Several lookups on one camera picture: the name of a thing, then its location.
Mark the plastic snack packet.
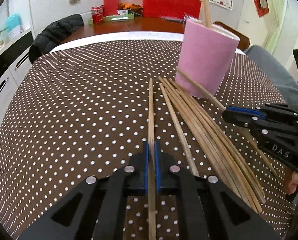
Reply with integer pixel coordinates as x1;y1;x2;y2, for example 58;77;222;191
162;16;186;24

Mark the pink cylindrical cup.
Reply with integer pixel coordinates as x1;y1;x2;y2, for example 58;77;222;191
175;19;240;99

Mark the brown wooden chair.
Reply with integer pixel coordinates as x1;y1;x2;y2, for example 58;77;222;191
213;21;251;52

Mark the red soda can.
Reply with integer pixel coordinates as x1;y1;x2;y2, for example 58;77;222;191
91;5;103;24

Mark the white kitchen cabinet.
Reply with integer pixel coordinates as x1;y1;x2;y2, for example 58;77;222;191
0;29;34;126

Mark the red gift bag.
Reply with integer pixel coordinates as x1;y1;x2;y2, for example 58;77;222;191
142;0;201;18

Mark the right hand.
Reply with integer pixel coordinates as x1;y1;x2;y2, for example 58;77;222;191
283;166;298;194

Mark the black jacket on chair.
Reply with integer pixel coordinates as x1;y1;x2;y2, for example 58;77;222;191
29;14;84;64

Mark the green tray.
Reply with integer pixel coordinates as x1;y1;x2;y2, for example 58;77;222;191
87;10;134;24

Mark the brown polka dot tablecloth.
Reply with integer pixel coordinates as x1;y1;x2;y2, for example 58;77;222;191
0;40;295;239

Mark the red door poster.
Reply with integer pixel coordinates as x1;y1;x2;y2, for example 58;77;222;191
253;0;269;17

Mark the wooden chopstick by cup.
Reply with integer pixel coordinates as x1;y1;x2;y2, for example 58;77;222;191
176;67;278;176

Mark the red box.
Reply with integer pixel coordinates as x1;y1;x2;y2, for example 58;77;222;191
103;0;119;17

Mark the orange snack bag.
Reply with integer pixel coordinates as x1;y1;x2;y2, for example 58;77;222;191
118;3;143;16

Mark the chopstick in cup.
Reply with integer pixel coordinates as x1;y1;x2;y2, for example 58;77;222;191
205;0;212;28
199;0;208;27

